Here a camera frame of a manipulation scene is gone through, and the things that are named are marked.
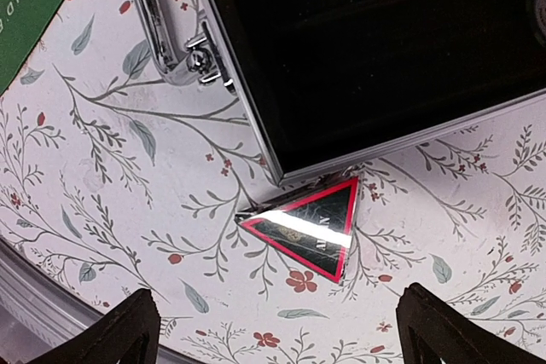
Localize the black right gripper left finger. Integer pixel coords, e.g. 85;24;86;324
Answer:
32;288;160;364

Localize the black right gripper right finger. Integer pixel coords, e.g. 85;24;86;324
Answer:
396;282;545;364

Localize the aluminium poker chip case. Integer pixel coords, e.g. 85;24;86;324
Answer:
134;0;545;185

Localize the aluminium front rail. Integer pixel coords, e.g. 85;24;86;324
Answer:
0;238;189;364

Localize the black red triangle token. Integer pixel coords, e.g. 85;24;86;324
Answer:
235;174;359;284

